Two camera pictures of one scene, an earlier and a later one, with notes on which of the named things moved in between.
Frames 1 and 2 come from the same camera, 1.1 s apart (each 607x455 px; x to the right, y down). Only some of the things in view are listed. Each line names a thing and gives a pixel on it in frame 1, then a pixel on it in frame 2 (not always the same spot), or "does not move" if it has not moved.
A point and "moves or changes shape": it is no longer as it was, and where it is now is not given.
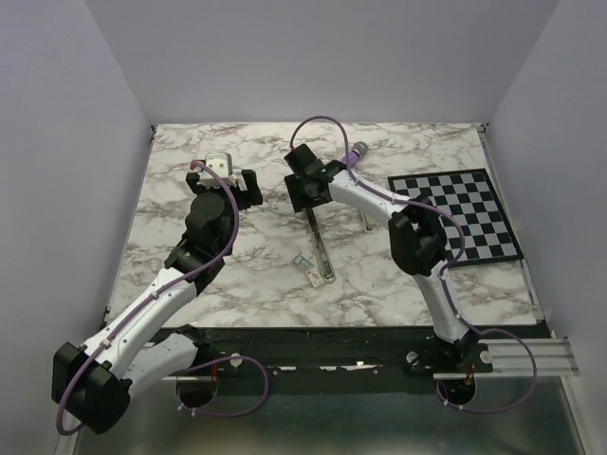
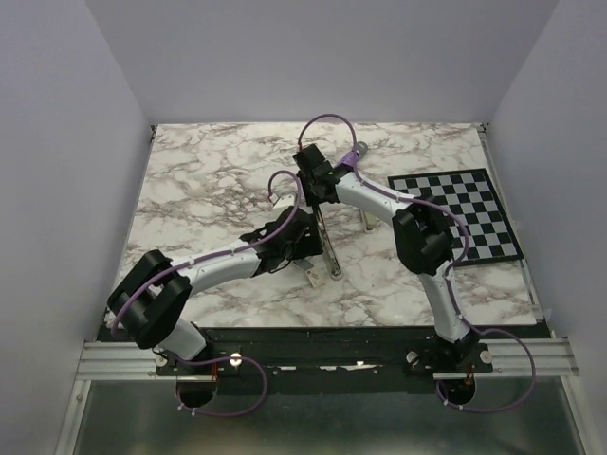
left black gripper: (251, 196) -> (309, 245)
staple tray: (303, 263) does not move
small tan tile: (315, 278) does not move
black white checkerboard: (469, 197) does not move
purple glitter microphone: (357, 152) does not move
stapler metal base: (326, 267) moves or changes shape
